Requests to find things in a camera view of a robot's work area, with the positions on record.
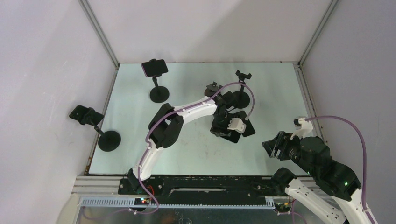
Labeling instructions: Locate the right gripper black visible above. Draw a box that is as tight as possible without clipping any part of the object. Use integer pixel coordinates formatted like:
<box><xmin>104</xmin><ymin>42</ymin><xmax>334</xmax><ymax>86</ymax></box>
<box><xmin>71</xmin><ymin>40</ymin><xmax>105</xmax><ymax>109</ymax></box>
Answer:
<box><xmin>261</xmin><ymin>130</ymin><xmax>316</xmax><ymax>176</ymax></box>

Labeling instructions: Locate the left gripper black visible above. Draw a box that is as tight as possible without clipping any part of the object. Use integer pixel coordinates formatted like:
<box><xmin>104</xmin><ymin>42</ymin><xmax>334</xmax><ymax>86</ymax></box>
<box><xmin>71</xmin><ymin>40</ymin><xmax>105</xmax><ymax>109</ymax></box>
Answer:
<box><xmin>210</xmin><ymin>112</ymin><xmax>237</xmax><ymax>137</ymax></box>

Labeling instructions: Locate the small teal phone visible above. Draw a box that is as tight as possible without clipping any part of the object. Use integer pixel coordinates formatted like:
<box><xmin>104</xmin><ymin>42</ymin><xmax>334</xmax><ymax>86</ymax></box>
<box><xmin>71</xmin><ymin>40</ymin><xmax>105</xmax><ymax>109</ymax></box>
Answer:
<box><xmin>210</xmin><ymin>125</ymin><xmax>242</xmax><ymax>143</ymax></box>

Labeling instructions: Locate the black round-base phone stand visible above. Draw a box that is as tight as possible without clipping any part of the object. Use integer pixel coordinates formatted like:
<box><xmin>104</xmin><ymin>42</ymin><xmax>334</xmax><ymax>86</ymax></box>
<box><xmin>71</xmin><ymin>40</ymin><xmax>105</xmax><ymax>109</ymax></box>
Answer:
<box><xmin>233</xmin><ymin>70</ymin><xmax>252</xmax><ymax>109</ymax></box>

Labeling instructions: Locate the black smartphone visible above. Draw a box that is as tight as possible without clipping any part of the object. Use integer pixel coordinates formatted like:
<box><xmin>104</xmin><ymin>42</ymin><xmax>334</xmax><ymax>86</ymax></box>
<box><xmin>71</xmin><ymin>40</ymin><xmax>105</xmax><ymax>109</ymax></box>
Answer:
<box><xmin>235</xmin><ymin>111</ymin><xmax>256</xmax><ymax>137</ymax></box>

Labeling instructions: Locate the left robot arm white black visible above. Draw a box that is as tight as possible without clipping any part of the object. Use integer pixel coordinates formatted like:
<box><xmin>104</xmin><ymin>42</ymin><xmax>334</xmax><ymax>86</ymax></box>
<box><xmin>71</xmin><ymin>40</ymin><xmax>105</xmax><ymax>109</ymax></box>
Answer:
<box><xmin>127</xmin><ymin>91</ymin><xmax>236</xmax><ymax>194</ymax></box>

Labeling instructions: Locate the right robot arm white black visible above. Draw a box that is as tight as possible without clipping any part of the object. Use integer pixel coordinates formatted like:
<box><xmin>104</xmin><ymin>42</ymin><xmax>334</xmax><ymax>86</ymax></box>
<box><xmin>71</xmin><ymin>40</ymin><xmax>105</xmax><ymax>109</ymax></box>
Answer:
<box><xmin>262</xmin><ymin>131</ymin><xmax>377</xmax><ymax>224</ymax></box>

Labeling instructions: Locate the brown round phone stand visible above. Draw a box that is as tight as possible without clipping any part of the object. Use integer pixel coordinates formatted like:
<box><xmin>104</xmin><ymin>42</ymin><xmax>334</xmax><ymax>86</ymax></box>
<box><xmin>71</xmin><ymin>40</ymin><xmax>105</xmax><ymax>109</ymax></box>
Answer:
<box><xmin>204</xmin><ymin>82</ymin><xmax>222</xmax><ymax>98</ymax></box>

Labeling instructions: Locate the black rear phone stand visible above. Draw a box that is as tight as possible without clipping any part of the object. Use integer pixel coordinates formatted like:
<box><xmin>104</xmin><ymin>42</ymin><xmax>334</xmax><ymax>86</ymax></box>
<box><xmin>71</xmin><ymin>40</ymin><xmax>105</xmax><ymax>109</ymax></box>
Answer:
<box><xmin>149</xmin><ymin>77</ymin><xmax>170</xmax><ymax>103</ymax></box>

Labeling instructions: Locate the black phone pink case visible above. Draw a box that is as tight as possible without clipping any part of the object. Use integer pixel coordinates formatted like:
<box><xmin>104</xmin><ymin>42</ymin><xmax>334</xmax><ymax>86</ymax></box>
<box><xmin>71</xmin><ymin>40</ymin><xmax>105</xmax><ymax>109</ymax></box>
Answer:
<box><xmin>141</xmin><ymin>59</ymin><xmax>169</xmax><ymax>77</ymax></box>

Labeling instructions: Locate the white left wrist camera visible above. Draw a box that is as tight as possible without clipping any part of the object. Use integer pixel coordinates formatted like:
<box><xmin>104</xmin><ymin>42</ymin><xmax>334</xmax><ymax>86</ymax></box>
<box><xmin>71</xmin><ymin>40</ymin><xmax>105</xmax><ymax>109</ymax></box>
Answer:
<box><xmin>227</xmin><ymin>118</ymin><xmax>246</xmax><ymax>134</ymax></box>

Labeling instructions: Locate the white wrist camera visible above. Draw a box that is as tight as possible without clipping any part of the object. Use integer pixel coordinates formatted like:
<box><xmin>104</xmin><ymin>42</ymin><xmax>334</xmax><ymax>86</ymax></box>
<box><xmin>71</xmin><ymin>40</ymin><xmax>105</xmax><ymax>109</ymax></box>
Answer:
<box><xmin>290</xmin><ymin>117</ymin><xmax>313</xmax><ymax>140</ymax></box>
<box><xmin>227</xmin><ymin>118</ymin><xmax>246</xmax><ymax>134</ymax></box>

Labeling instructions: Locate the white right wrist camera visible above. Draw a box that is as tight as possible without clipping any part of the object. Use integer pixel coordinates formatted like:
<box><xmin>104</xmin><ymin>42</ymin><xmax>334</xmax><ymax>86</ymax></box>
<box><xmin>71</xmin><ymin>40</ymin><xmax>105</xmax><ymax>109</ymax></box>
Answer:
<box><xmin>290</xmin><ymin>117</ymin><xmax>313</xmax><ymax>140</ymax></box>

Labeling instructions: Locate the grey cable duct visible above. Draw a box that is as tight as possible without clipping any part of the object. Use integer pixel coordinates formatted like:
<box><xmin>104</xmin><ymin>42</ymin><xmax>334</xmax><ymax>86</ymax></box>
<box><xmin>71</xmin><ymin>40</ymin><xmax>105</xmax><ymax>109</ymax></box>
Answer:
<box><xmin>80</xmin><ymin>197</ymin><xmax>278</xmax><ymax>209</ymax></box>

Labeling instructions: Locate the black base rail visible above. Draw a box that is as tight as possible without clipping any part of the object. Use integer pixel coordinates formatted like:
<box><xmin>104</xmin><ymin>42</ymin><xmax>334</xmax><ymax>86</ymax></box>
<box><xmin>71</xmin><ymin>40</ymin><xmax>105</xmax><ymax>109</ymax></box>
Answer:
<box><xmin>119</xmin><ymin>175</ymin><xmax>297</xmax><ymax>206</ymax></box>

